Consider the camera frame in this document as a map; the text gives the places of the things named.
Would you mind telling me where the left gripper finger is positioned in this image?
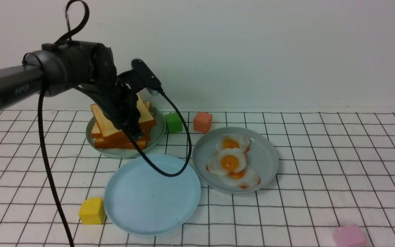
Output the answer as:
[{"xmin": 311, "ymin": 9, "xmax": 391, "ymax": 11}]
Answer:
[
  {"xmin": 125, "ymin": 103, "xmax": 143, "ymax": 139},
  {"xmin": 114, "ymin": 103, "xmax": 130, "ymax": 130}
]

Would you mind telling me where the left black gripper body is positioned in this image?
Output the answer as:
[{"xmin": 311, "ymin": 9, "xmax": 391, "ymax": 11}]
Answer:
[{"xmin": 89, "ymin": 44, "xmax": 137, "ymax": 128}]

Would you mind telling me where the fried egg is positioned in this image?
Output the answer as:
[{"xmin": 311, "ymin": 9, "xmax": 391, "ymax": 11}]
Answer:
[
  {"xmin": 206, "ymin": 148, "xmax": 247, "ymax": 176},
  {"xmin": 218, "ymin": 165, "xmax": 261, "ymax": 189},
  {"xmin": 215, "ymin": 134, "xmax": 250, "ymax": 153}
]

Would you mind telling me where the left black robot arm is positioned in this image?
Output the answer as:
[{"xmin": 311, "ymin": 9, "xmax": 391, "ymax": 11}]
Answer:
[{"xmin": 0, "ymin": 41, "xmax": 143, "ymax": 139}]

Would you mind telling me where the green plate with toast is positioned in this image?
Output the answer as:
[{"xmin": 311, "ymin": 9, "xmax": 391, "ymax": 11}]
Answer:
[{"xmin": 86, "ymin": 106, "xmax": 166, "ymax": 158}]

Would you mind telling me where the green foam cube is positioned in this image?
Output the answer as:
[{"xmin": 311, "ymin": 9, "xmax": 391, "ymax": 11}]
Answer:
[{"xmin": 165, "ymin": 113, "xmax": 183, "ymax": 133}]

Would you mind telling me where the orange foam cube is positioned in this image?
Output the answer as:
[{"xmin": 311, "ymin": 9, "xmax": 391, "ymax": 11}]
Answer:
[{"xmin": 193, "ymin": 111, "xmax": 213, "ymax": 133}]

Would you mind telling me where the light blue empty plate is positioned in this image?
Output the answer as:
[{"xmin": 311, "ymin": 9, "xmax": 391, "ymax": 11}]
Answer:
[{"xmin": 103, "ymin": 157, "xmax": 201, "ymax": 236}]

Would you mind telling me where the yellow foam cube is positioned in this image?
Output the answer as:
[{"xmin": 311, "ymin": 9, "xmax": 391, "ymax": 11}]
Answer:
[{"xmin": 78, "ymin": 197, "xmax": 106, "ymax": 225}]

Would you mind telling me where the grey-green egg plate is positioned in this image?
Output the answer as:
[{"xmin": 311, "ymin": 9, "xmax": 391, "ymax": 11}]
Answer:
[{"xmin": 192, "ymin": 127, "xmax": 279, "ymax": 194}]

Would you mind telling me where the pink foam cube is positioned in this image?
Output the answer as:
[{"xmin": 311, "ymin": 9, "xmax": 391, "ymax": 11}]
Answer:
[{"xmin": 333, "ymin": 224, "xmax": 367, "ymax": 247}]

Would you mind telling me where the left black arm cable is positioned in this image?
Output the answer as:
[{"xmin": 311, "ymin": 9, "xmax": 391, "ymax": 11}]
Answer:
[{"xmin": 22, "ymin": 51, "xmax": 192, "ymax": 247}]

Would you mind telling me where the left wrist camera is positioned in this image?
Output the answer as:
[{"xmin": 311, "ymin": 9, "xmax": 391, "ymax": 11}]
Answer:
[{"xmin": 118, "ymin": 58, "xmax": 163, "ymax": 96}]

